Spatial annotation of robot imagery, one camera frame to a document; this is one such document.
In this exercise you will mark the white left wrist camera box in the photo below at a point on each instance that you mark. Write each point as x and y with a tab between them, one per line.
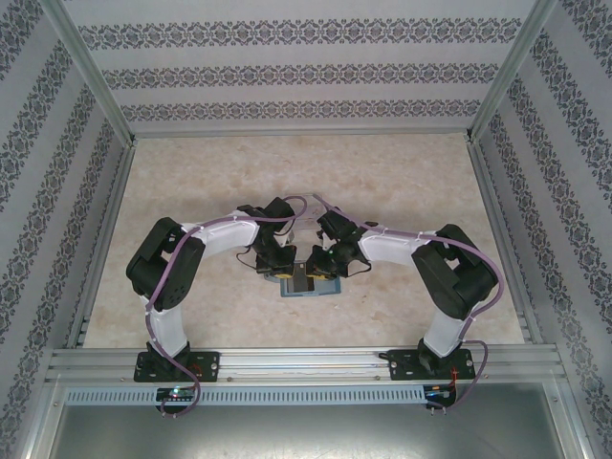
289	237

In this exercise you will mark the teal card holder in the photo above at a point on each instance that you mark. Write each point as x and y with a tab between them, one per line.
330	287

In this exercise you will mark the clear plastic tray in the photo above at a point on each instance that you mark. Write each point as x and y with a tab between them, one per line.
310	221

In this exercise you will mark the right controller circuit board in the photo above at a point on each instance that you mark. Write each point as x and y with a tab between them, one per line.
440	392

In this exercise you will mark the aluminium table side rail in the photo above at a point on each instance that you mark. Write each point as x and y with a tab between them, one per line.
112	210
492	201

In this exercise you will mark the controller circuit board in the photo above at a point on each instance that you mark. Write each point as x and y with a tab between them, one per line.
177	394
440	392

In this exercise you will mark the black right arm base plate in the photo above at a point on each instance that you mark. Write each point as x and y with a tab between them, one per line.
404	365

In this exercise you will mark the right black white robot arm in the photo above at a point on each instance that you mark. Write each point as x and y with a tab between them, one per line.
392	246

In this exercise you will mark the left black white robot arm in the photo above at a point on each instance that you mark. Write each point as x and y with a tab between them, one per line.
229	241

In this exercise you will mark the aluminium frame post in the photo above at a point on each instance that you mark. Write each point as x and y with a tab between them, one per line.
95	81
511	72

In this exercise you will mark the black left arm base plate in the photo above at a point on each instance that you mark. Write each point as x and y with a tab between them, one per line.
210	365

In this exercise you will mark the aluminium mounting rail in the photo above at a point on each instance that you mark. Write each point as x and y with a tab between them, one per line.
306	365

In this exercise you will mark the grey metal sheet panel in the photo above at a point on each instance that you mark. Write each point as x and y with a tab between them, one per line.
306	435

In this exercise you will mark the left controller circuit board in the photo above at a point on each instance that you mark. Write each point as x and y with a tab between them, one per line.
177	394

